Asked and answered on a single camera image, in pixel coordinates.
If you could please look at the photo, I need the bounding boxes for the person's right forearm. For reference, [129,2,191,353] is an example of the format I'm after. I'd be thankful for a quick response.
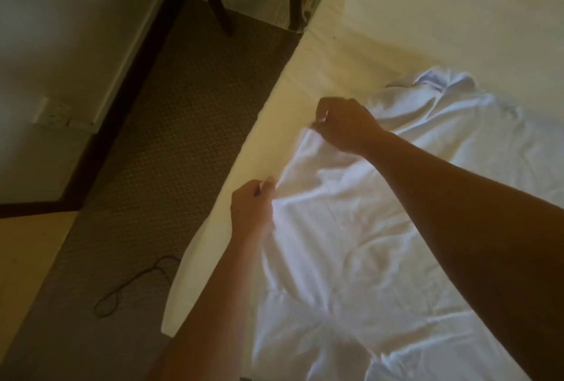
[361,129,564,381]

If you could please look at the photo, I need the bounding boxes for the white wall socket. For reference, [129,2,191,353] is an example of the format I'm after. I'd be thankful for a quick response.
[32,96,74,129]

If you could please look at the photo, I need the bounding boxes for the person's left forearm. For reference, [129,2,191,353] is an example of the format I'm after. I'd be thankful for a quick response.
[150,230,271,381]

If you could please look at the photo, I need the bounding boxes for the person's left hand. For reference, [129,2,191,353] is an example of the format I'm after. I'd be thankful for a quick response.
[230,178,278,242]

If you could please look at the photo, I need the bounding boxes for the white bed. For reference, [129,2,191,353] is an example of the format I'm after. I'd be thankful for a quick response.
[160,0,564,381]

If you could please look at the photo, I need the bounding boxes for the person's right hand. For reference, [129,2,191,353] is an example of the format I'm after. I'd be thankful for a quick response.
[309,96,388,158]

